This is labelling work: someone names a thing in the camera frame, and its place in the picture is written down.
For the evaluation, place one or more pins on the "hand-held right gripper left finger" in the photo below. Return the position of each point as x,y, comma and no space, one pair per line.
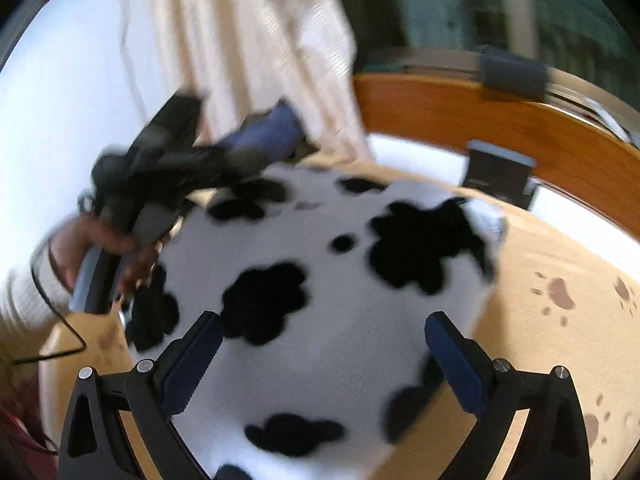
192,365

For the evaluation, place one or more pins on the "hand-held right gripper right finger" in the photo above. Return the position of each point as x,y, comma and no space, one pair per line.
457,365

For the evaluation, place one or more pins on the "dark red cloth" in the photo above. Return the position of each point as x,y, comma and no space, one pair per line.
20,430

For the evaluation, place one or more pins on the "white bed sheet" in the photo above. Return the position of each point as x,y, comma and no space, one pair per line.
415,152

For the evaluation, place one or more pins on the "wooden headboard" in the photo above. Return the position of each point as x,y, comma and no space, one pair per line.
425,110

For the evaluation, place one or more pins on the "black and white cow-print garment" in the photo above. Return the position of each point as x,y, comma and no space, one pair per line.
320,340

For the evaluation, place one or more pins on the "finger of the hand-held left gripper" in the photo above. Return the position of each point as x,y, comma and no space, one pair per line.
210,160
170,120

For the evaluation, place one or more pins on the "yellow paw-print blanket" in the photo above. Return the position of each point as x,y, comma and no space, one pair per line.
540,240

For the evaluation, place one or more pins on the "blue and dark knit garment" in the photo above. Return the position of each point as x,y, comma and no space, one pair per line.
270,132

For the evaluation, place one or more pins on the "person's left hand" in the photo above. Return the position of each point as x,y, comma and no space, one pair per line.
82,237

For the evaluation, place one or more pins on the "person's left forearm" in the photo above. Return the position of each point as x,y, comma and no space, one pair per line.
25,305

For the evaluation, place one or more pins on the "dark grey box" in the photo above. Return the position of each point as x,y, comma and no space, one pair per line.
510,72

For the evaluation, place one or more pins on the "cream curtain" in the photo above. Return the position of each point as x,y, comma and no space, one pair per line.
240,35

